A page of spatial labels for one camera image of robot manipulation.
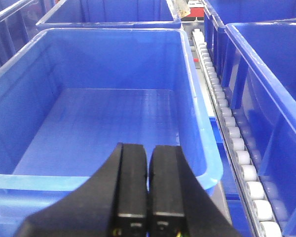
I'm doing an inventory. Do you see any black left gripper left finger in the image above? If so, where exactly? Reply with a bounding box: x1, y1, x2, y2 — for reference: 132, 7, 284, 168
15, 143, 148, 237

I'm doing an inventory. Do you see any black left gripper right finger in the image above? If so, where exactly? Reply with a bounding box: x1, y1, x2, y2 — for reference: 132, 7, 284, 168
148, 145, 240, 237

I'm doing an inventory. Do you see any left blue shelf crate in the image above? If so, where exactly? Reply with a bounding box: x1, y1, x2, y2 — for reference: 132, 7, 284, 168
0, 28, 223, 237

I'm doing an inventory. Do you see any blue shelf crate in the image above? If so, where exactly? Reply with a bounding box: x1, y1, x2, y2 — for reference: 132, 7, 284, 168
222, 23, 296, 237
0, 28, 223, 237

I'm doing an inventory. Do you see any middle blue shelf crate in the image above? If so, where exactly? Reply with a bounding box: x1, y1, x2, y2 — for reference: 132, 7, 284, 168
222, 23, 296, 237

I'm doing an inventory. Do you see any blue rear crate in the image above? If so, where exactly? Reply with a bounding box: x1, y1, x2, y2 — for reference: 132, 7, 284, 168
36, 0, 181, 30

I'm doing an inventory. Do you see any far left blue crate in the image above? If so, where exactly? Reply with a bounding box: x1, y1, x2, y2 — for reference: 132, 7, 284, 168
0, 0, 56, 67

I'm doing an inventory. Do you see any white roller conveyor rail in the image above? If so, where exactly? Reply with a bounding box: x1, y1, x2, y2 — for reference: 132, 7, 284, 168
192, 29, 282, 237

